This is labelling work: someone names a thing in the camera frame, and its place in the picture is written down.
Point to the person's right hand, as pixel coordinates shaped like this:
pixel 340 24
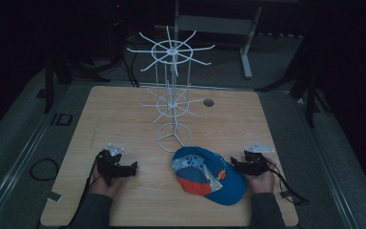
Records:
pixel 263 183

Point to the round table grommet hole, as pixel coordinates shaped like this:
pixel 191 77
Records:
pixel 208 102

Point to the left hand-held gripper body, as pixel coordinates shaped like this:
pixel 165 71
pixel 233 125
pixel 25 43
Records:
pixel 109 165

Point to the black stand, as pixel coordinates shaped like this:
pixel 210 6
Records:
pixel 311 95
pixel 49 92

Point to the blue and orange cap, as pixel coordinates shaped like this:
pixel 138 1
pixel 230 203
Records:
pixel 208 176

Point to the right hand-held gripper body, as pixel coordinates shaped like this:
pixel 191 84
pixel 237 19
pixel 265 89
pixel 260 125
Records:
pixel 256 163

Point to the black floor socket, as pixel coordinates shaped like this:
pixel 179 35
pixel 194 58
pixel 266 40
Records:
pixel 62 119

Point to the grey metal desk frame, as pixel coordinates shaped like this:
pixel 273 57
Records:
pixel 246 47

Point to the person's left hand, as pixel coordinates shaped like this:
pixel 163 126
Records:
pixel 103 187

